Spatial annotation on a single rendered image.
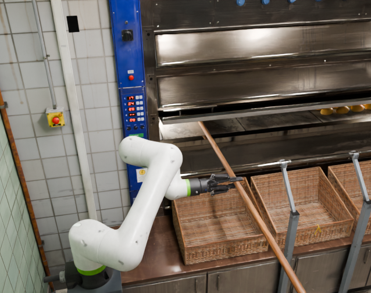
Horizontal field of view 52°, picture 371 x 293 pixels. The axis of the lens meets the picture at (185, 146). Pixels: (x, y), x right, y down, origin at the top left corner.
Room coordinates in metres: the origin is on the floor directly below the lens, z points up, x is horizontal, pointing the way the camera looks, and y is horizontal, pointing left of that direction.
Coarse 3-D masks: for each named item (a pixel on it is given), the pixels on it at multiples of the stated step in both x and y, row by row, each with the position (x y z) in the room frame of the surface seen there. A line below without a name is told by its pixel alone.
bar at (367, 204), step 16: (288, 160) 1.95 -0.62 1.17; (304, 160) 1.96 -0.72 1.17; (352, 160) 2.03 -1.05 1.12; (192, 176) 1.82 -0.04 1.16; (288, 192) 1.81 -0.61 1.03; (368, 208) 1.80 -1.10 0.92; (288, 224) 1.74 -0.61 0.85; (288, 240) 1.71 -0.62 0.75; (288, 256) 1.71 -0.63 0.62; (352, 256) 1.80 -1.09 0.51; (352, 272) 1.81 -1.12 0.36
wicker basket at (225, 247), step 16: (208, 192) 2.17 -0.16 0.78; (176, 208) 1.96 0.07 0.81; (192, 208) 2.12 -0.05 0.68; (208, 208) 2.14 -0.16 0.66; (224, 208) 2.16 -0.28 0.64; (256, 208) 1.99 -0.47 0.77; (176, 224) 1.95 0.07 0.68; (192, 224) 2.05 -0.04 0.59; (208, 224) 2.04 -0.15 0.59; (224, 224) 2.04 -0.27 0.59; (240, 224) 2.04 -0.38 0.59; (256, 224) 1.97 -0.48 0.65; (192, 240) 1.90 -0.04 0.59; (208, 240) 1.89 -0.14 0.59; (224, 240) 1.74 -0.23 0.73; (240, 240) 1.75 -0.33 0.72; (256, 240) 1.78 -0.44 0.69; (192, 256) 1.70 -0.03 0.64; (208, 256) 1.71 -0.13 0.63; (224, 256) 1.73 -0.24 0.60
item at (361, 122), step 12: (348, 120) 2.47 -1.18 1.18; (360, 120) 2.47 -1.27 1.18; (240, 132) 2.32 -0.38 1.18; (252, 132) 2.31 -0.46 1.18; (264, 132) 2.31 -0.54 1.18; (276, 132) 2.32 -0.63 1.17; (288, 132) 2.34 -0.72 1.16; (300, 132) 2.35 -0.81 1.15; (180, 144) 2.19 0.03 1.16; (192, 144) 2.20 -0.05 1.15; (204, 144) 2.22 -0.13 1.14
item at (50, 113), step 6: (48, 108) 2.02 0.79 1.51; (60, 108) 2.01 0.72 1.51; (48, 114) 1.96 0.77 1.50; (54, 114) 1.97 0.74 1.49; (48, 120) 1.96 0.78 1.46; (60, 120) 1.98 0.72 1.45; (66, 120) 2.03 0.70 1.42; (48, 126) 1.97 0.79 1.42; (54, 126) 1.97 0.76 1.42; (60, 126) 1.98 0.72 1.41
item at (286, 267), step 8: (208, 136) 2.19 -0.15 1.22; (216, 152) 1.99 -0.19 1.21; (224, 160) 1.88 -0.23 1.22; (232, 176) 1.72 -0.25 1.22; (240, 184) 1.64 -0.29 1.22; (240, 192) 1.58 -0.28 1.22; (248, 200) 1.50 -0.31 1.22; (248, 208) 1.46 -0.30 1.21; (256, 216) 1.38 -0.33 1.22; (264, 224) 1.32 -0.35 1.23; (264, 232) 1.28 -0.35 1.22; (272, 240) 1.22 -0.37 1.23; (272, 248) 1.18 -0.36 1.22; (280, 256) 1.12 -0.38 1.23; (280, 264) 1.10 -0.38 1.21; (288, 264) 1.08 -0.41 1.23; (288, 272) 1.04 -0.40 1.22; (296, 280) 1.00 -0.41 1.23; (296, 288) 0.97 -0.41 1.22
